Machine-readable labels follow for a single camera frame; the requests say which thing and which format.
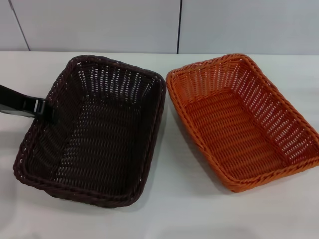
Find dark brown woven basket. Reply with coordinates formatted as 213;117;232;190
12;55;166;207

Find orange woven basket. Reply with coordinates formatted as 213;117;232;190
165;53;319;193

